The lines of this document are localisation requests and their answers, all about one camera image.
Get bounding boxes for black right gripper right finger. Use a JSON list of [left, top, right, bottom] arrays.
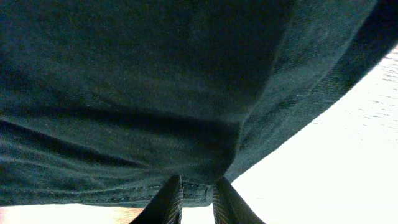
[[213, 177, 265, 224]]

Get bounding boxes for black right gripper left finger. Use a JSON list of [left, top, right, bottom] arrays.
[[130, 175, 183, 224]]

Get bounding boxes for black trousers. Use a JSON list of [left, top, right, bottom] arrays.
[[1, 0, 397, 207]]

